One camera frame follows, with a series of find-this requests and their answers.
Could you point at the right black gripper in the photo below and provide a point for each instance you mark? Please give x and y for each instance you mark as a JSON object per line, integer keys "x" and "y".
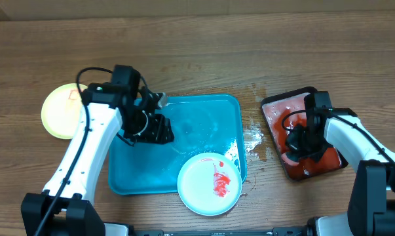
{"x": 293, "y": 143}

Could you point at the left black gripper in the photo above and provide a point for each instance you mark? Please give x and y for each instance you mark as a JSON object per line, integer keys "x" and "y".
{"x": 161, "y": 125}

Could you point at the yellow plate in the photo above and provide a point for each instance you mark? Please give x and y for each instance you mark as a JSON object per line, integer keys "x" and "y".
{"x": 61, "y": 110}

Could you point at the light blue plate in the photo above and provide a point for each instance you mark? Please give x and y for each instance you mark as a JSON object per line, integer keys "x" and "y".
{"x": 209, "y": 184}

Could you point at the pink and black sponge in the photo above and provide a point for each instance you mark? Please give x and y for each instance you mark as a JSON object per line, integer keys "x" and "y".
{"x": 290, "y": 159}

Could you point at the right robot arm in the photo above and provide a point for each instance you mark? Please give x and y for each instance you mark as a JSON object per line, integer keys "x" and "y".
{"x": 371, "y": 209}

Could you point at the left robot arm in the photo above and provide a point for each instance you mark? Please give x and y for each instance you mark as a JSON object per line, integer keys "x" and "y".
{"x": 118, "y": 108}

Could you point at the black tray with red liquid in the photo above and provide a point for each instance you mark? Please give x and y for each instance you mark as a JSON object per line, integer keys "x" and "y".
{"x": 282, "y": 113}

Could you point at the teal plastic tray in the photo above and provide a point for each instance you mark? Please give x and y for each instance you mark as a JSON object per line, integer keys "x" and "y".
{"x": 200, "y": 123}

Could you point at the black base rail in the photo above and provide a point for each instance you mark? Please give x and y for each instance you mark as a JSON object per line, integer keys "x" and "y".
{"x": 217, "y": 232}

